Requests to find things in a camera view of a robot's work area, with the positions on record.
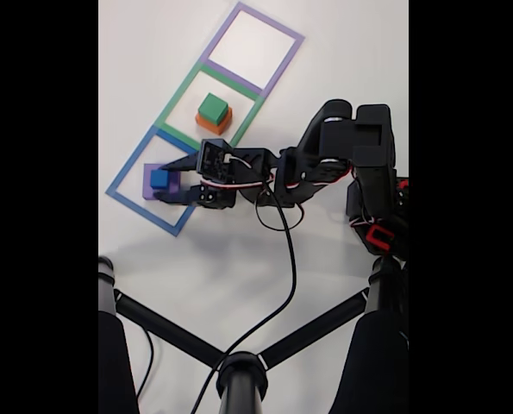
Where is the small blue cube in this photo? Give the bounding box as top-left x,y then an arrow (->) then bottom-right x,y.
149,169 -> 170,191

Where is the purple block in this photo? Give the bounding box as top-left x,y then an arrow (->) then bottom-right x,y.
142,162 -> 183,202

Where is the orange cube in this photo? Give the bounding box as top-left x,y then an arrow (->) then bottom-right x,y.
195,107 -> 234,137

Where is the green cube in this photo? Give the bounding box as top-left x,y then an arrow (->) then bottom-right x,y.
197,92 -> 230,123

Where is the red white servo cable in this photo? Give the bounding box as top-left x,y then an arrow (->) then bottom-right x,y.
199,154 -> 386,228

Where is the camera board with blue mount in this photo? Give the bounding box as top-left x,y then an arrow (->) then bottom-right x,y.
195,138 -> 236,183

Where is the blue square frame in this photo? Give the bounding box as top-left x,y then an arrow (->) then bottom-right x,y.
105,125 -> 222,237

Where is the green square frame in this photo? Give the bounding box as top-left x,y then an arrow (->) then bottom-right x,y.
154,62 -> 268,167

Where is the thin black looped wire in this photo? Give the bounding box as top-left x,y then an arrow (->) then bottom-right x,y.
254,189 -> 305,232

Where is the thick black camera cable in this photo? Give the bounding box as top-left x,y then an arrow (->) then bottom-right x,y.
190,172 -> 298,414

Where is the purple square frame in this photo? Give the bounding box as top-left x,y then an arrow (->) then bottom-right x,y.
203,1 -> 305,98

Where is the thin black cable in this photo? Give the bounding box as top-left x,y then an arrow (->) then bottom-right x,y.
135,329 -> 158,402

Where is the black camera tripod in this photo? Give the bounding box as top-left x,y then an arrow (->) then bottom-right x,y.
98,254 -> 410,414

